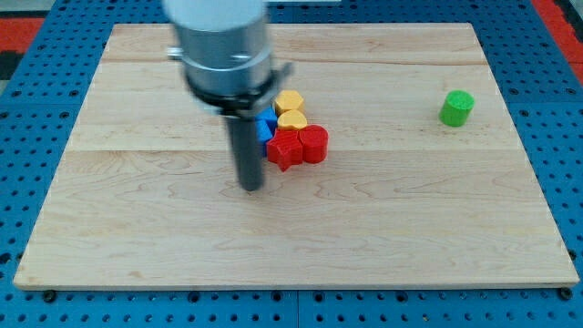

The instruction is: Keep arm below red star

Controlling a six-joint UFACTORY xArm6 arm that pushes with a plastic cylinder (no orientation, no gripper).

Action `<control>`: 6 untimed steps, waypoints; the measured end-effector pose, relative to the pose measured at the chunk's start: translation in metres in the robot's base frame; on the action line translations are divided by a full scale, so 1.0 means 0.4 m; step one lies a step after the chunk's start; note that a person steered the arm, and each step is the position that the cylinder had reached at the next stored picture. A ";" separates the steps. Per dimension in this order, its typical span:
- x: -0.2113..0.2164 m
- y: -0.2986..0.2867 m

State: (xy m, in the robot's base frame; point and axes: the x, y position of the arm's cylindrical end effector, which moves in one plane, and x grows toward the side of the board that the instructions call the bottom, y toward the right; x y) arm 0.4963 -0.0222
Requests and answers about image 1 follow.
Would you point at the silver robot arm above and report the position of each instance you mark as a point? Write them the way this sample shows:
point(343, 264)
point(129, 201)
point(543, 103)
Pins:
point(227, 55)

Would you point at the red star block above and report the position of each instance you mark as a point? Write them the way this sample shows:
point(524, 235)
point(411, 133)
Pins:
point(285, 149)

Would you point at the yellow heart block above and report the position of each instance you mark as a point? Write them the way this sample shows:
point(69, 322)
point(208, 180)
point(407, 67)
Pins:
point(292, 120)

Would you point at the blue cube block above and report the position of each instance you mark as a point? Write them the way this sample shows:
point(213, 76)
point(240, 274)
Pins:
point(269, 116)

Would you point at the red cylinder block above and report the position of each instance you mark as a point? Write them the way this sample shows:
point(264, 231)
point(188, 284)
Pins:
point(314, 140)

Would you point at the yellow hexagon block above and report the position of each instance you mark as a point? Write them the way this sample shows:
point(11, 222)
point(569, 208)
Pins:
point(289, 100)

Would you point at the green cylinder block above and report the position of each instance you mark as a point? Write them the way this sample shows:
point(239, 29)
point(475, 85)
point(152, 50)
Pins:
point(456, 109)

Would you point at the wooden board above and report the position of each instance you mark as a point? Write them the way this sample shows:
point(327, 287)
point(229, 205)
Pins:
point(145, 197)

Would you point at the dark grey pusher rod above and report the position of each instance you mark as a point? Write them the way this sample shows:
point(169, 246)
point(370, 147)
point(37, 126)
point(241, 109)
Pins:
point(246, 152)

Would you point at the blue block lower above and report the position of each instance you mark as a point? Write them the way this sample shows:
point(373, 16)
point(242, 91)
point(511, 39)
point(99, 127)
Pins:
point(264, 135)

